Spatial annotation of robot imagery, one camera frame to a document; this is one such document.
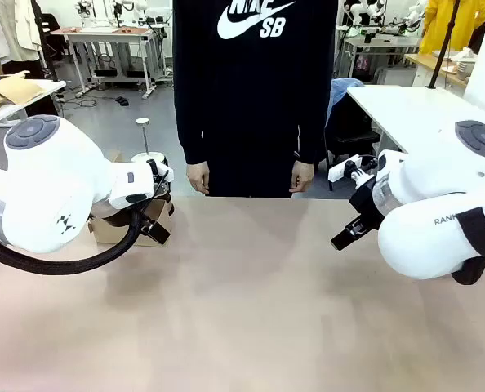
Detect black pole stand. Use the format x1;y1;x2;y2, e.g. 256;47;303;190
427;0;461;90

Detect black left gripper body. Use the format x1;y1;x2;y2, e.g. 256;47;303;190
102;209;135;229

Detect person's right forearm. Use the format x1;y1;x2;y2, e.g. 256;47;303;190
175;93;211;167

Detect person in black sweatshirt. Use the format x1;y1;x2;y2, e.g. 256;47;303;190
171;0;340;199

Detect cream lab coat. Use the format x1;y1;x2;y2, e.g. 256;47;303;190
8;0;44;53

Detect person's left hand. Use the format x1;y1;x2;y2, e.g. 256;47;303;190
289;160;315;194

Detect white table with papers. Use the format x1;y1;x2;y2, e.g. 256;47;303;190
0;71;67;132

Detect black office chair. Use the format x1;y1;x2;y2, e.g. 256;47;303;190
32;0;65;82

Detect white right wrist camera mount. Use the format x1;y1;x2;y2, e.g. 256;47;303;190
327;154;380;191

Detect black corrugated cable sleeve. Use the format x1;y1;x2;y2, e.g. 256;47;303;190
0;210;145;275

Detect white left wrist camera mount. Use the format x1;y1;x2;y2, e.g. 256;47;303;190
143;154;175;195

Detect person's left forearm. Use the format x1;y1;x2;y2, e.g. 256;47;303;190
293;93;329;167

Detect wooden background table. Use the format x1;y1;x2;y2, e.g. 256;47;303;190
404;51;470;89

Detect grey table with orange mat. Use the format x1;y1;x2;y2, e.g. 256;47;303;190
50;25;158;100

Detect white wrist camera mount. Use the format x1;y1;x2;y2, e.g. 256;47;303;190
327;154;380;191
143;154;175;195

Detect black right arm cable strap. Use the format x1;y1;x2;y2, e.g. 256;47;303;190
450;206;485;287

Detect white stacked containers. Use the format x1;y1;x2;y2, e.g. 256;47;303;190
456;47;478;80

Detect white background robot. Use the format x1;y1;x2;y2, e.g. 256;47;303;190
73;0;150;26
342;0;426;36

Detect blue cloth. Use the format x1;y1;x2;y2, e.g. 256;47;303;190
327;77;367;127

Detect brown paper bag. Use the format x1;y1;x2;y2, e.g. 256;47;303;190
0;72;47;116

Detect person's right hand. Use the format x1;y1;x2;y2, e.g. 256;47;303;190
186;161;211;195

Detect person in yellow jacket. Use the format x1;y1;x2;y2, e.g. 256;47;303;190
419;0;485;56

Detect grey background robot table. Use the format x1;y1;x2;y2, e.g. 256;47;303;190
339;34;424;81

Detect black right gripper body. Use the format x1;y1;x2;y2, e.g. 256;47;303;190
347;179;385;233

